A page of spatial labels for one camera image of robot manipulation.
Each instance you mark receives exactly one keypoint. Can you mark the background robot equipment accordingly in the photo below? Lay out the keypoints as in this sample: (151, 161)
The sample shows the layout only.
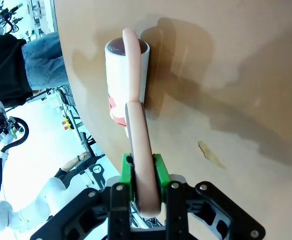
(6, 17)

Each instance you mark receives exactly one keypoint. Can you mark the white cup with red print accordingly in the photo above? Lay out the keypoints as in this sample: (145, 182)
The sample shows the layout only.
(135, 75)

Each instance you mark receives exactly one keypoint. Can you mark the yellow red emergency button box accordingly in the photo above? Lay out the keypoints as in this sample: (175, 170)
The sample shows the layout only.
(67, 123)

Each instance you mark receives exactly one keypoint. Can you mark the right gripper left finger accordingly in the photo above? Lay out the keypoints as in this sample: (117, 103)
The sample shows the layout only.
(115, 210)

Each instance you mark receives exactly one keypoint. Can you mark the person in black shirt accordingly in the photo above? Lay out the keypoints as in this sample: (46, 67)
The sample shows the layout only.
(3, 70)

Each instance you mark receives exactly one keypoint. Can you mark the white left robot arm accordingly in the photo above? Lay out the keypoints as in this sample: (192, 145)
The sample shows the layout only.
(23, 215)

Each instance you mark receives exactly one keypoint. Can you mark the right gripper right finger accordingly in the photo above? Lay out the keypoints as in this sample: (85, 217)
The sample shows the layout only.
(185, 207)

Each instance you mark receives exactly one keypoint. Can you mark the background forearm with watch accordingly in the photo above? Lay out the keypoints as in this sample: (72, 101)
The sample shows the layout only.
(73, 163)

